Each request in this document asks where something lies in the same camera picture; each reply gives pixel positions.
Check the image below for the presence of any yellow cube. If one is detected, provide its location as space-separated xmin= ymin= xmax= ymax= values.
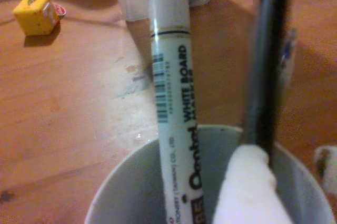
xmin=12 ymin=0 xmax=62 ymax=36

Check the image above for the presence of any black pen with red end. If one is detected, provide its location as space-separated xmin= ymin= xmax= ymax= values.
xmin=242 ymin=0 xmax=294 ymax=192

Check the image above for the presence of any white whiteboard marker black cap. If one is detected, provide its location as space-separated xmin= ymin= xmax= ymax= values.
xmin=147 ymin=0 xmax=205 ymax=224

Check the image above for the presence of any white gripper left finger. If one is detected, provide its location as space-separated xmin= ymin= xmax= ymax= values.
xmin=210 ymin=144 xmax=293 ymax=224

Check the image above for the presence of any red white tag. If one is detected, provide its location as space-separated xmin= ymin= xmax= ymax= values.
xmin=52 ymin=3 xmax=68 ymax=21

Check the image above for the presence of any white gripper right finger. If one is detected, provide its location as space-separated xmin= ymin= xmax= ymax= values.
xmin=313 ymin=144 xmax=337 ymax=204

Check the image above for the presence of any white mug with green-blue pattern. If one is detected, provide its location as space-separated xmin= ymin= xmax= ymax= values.
xmin=83 ymin=125 xmax=336 ymax=224

